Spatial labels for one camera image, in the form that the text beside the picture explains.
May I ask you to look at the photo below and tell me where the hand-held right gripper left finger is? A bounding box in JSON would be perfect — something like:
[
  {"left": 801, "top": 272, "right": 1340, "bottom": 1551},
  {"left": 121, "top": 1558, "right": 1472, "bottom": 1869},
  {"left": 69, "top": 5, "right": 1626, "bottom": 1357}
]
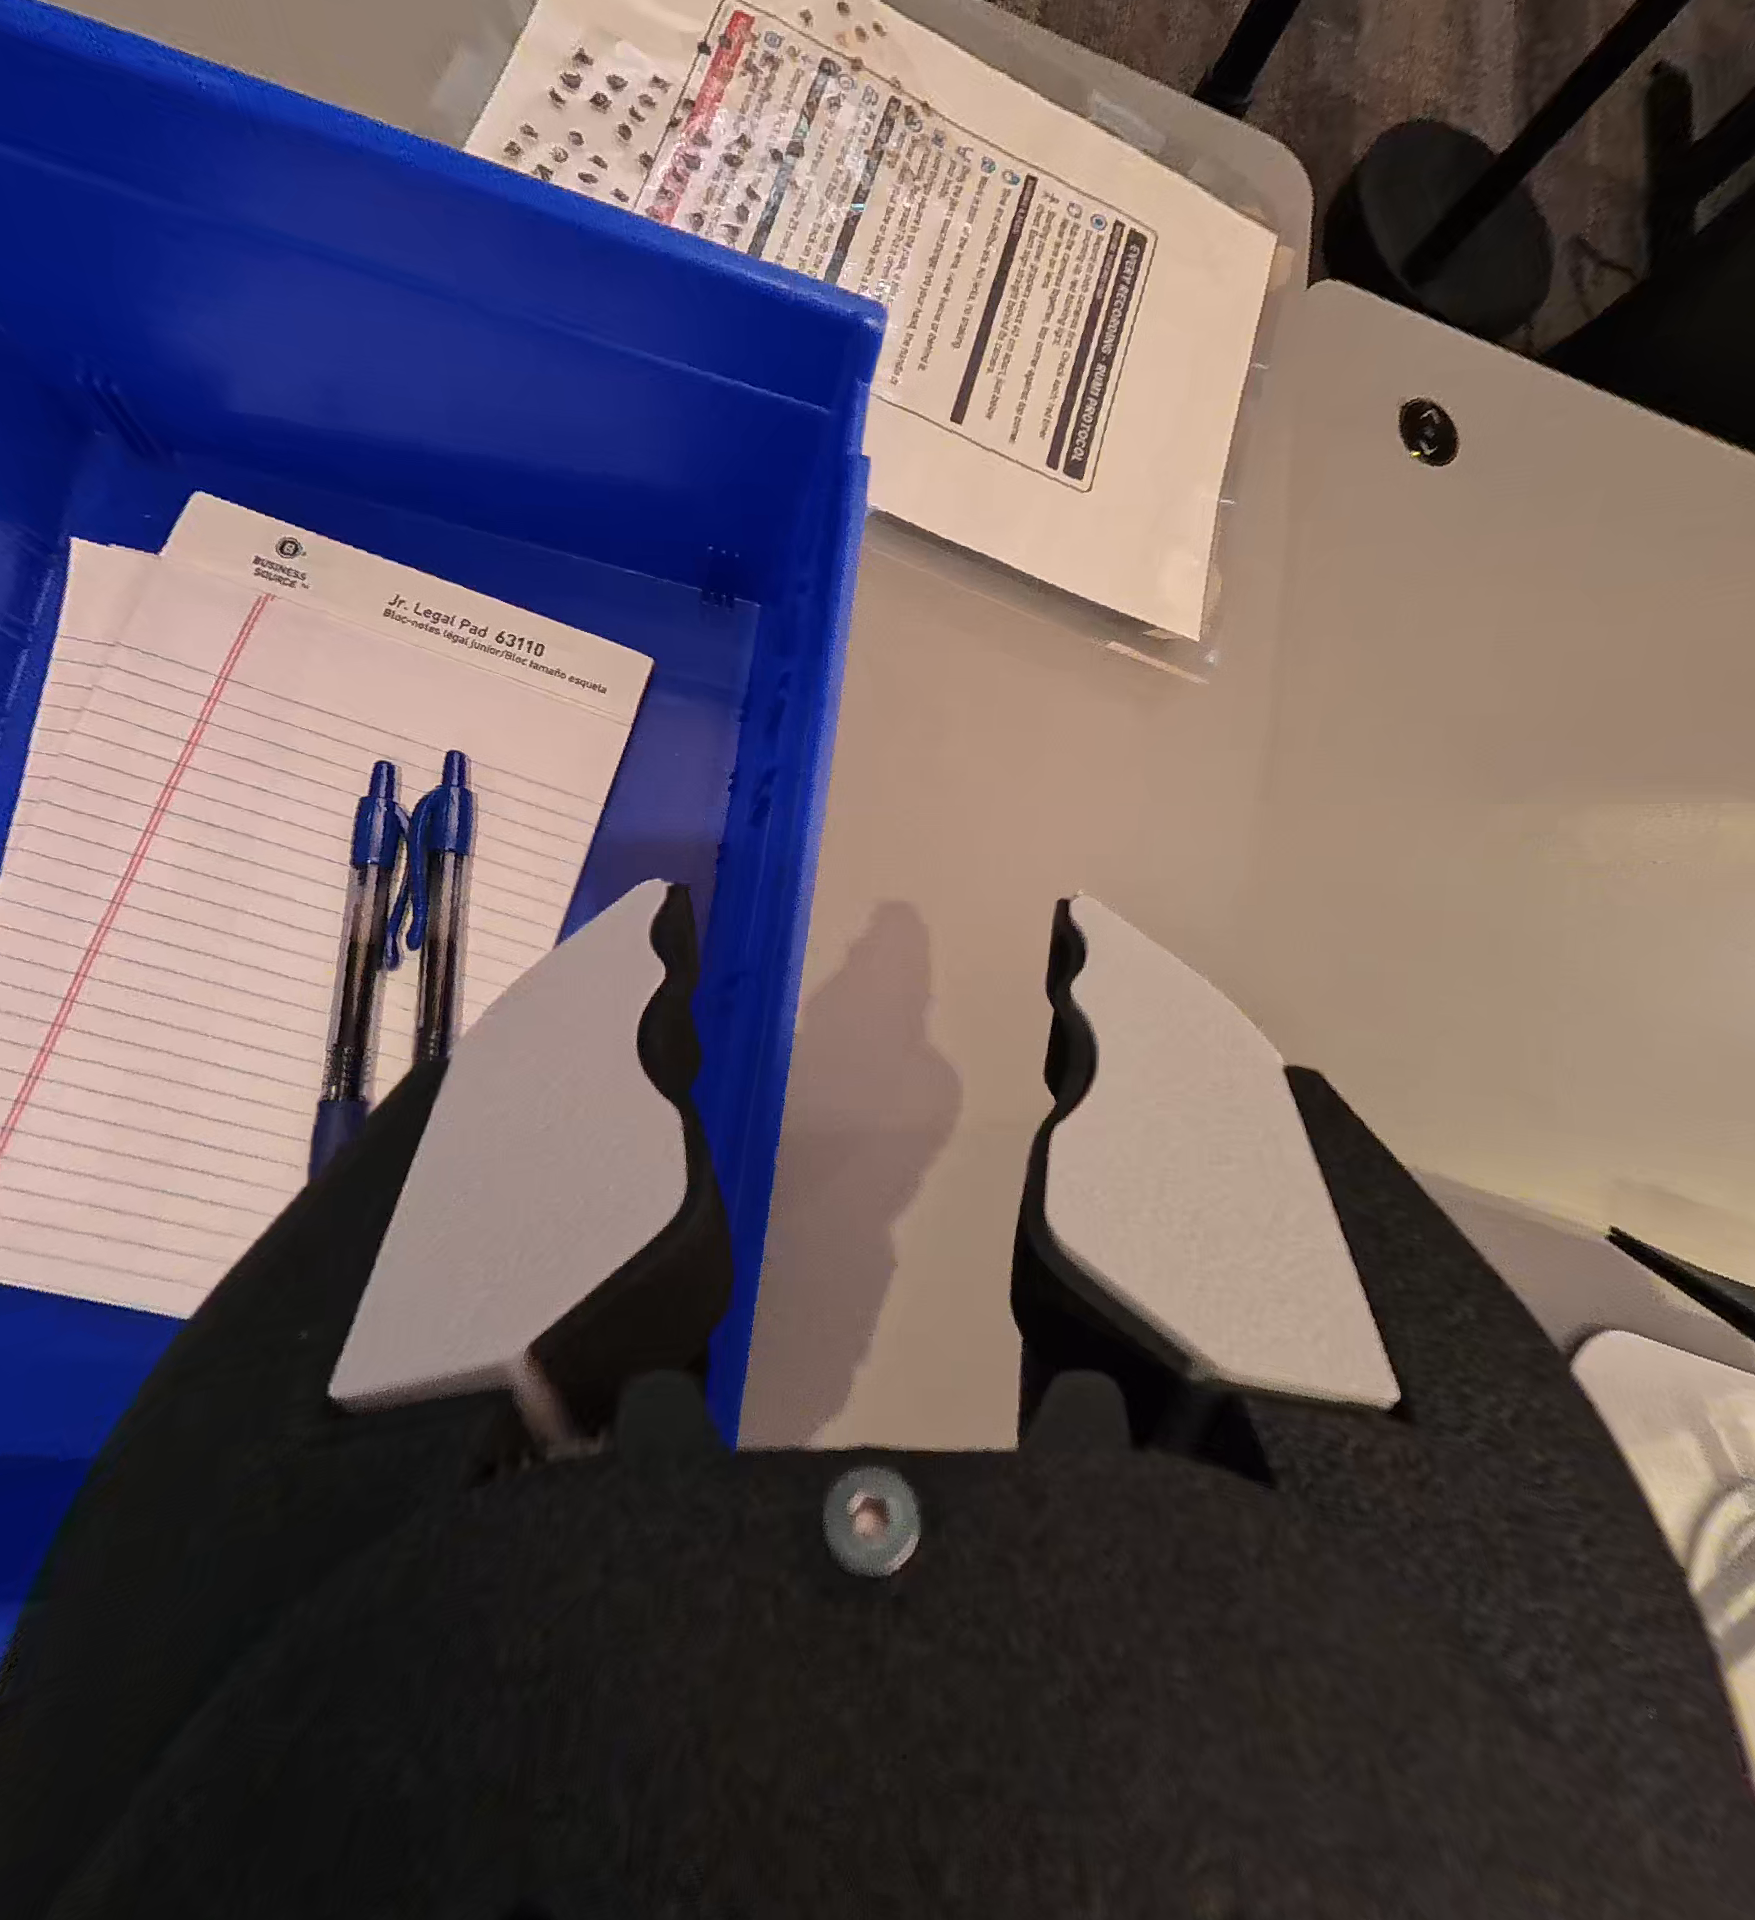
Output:
[{"left": 325, "top": 880, "right": 736, "bottom": 1456}]

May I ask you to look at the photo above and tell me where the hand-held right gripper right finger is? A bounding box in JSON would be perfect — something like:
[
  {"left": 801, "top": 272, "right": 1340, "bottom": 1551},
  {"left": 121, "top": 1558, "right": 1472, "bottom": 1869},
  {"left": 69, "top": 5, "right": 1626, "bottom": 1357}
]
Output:
[{"left": 1012, "top": 894, "right": 1403, "bottom": 1449}]

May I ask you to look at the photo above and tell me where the blue retractable pen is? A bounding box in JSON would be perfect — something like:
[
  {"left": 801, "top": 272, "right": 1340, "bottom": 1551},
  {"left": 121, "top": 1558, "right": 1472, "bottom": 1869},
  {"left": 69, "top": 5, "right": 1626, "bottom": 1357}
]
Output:
[
  {"left": 404, "top": 750, "right": 475, "bottom": 1069},
  {"left": 310, "top": 759, "right": 404, "bottom": 1187}
]

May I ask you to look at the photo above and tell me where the white lined notepad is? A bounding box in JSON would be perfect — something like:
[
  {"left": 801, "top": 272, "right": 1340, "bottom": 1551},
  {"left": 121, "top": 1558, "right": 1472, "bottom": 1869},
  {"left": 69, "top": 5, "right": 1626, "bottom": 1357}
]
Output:
[{"left": 0, "top": 493, "right": 657, "bottom": 1321}]

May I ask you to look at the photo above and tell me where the blue plastic bin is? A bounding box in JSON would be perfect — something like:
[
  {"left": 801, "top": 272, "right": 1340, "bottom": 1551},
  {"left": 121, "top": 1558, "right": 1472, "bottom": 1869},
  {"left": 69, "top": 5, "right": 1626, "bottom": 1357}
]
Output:
[{"left": 0, "top": 0, "right": 886, "bottom": 1711}]

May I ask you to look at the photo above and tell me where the white flat board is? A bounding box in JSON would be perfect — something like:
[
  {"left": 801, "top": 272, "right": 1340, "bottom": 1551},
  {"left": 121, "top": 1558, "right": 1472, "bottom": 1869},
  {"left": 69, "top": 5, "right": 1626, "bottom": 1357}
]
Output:
[{"left": 1567, "top": 1326, "right": 1755, "bottom": 1837}]

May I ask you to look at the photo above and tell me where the barcode sheet in sleeve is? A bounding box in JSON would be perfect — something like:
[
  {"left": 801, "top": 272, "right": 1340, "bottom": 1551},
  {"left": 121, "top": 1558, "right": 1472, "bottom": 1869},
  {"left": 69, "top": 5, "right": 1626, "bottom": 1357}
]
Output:
[{"left": 464, "top": 0, "right": 1284, "bottom": 681}]

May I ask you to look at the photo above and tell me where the black round floor base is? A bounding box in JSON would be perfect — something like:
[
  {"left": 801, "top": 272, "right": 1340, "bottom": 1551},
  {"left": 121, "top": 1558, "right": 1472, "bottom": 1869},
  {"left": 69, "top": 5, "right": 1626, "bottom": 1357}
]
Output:
[{"left": 1319, "top": 120, "right": 1561, "bottom": 324}]

